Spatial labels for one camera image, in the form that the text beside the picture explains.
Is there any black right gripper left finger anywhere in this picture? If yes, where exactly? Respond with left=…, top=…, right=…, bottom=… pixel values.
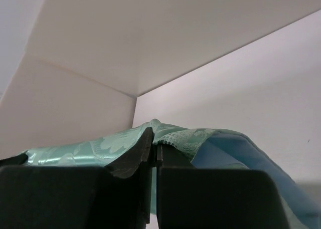
left=1, top=128, right=153, bottom=228

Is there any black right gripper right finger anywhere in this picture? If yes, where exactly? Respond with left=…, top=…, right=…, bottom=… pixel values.
left=156, top=145, right=289, bottom=228

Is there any teal patterned satin cloth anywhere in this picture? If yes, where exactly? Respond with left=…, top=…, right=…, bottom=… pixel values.
left=26, top=119, right=320, bottom=228

